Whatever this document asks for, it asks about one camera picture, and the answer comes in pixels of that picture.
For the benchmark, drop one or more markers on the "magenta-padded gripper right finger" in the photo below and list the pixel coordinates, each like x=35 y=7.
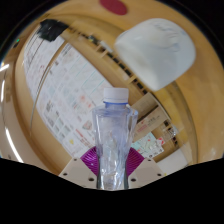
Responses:
x=146 y=171

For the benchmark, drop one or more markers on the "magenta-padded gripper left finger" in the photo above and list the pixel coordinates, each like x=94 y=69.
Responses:
x=78 y=170

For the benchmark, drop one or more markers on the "clear plastic water bottle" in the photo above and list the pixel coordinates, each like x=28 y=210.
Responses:
x=113 y=140

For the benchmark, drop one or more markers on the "white ceramic mug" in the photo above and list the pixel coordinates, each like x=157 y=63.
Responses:
x=156 y=50

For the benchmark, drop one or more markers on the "black bag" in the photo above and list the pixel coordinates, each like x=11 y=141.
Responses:
x=51 y=29

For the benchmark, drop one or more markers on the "flat round red coaster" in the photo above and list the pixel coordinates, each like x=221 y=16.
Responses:
x=113 y=6

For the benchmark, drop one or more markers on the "large wall poster with map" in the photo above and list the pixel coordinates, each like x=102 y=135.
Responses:
x=73 y=100

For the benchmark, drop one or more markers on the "white wall poster with diagrams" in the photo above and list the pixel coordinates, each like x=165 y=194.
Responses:
x=36 y=66

